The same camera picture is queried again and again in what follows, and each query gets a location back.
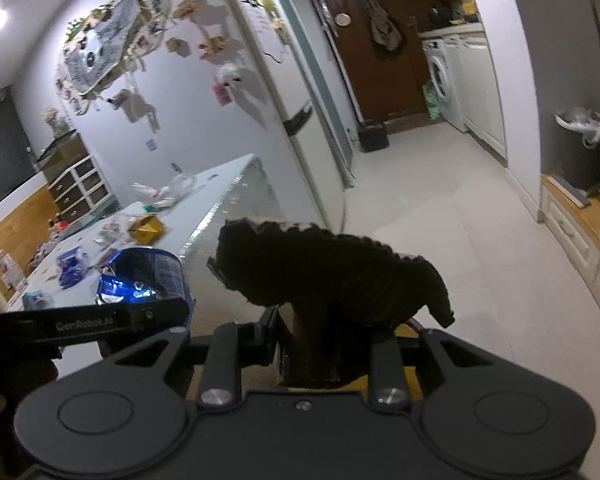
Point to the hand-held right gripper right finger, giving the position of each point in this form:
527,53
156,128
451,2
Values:
385,365

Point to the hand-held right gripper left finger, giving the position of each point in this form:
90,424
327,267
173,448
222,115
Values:
225,355

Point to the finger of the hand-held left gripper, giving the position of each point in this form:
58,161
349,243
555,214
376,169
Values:
160,312

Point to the blue foil snack bag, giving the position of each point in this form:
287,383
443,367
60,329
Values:
150,267

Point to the yellow wrapper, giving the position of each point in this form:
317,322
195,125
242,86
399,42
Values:
149,229

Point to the small blue packet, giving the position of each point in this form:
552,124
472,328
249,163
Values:
37,299

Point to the blue crumpled wrapper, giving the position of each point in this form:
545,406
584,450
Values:
72,266

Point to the clear plastic bottle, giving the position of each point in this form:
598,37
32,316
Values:
5,265

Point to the white plastic bag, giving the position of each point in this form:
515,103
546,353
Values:
172,186

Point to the white drawer unit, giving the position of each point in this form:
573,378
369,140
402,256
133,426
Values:
77,185

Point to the black floor box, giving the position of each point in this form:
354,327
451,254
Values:
373,137

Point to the low wooden-top cabinet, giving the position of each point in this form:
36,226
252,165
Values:
575,232

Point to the grey flat board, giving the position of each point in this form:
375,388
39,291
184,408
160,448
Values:
570,191

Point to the green plastic bag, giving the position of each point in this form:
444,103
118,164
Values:
432,102

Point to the white refrigerator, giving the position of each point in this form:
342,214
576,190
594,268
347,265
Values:
290,75

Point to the brown wooden door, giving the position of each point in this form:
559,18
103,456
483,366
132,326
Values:
375,85

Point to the dark bin with white liner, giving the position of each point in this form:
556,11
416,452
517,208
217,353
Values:
572,155

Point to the white kitchen cabinets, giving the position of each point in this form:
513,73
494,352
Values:
482,95

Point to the white washing machine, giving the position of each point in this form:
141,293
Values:
445,82

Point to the beige hanging bag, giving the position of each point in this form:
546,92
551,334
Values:
384,25

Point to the black wall screen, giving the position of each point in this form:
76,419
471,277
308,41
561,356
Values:
2,155

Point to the red wall ornament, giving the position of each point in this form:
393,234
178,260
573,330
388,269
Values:
222,94

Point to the white wall ornament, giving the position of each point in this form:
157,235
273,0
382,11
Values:
229,74

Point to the wooden wall ornament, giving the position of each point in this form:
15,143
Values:
215,47

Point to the panda wall hanging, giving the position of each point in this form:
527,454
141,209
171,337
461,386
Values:
97,45

